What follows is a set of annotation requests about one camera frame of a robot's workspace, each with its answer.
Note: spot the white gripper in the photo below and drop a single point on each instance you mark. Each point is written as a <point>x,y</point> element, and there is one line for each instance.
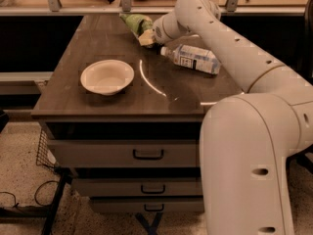
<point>161,30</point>

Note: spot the green jalapeno chip bag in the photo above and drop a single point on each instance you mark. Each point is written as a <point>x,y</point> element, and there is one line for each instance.
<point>137,23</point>

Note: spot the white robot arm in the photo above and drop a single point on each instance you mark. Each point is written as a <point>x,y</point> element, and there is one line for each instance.
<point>245,139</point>

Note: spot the white paper bowl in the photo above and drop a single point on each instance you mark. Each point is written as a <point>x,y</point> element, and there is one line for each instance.
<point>107,77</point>

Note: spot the clear plastic water bottle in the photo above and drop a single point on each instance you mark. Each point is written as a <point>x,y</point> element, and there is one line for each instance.
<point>193,58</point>

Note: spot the grey drawer cabinet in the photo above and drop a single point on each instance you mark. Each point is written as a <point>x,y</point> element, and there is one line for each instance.
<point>163,101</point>

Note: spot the top grey drawer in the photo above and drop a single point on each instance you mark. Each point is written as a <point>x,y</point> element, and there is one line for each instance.
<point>125,153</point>

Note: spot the grey drawer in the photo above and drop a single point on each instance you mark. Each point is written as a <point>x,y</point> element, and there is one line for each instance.
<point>125,153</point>
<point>138,187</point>
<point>147,204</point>

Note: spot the middle grey drawer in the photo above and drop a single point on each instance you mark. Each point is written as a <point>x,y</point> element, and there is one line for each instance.
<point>138,187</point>

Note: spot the bottom grey drawer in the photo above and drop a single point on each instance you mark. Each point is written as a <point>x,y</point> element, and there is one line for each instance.
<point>147,204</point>

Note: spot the blue tape cross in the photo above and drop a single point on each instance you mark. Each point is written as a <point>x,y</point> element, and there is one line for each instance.
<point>150,227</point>

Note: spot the wire mesh basket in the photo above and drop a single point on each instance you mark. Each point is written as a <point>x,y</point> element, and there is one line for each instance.
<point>44,157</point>

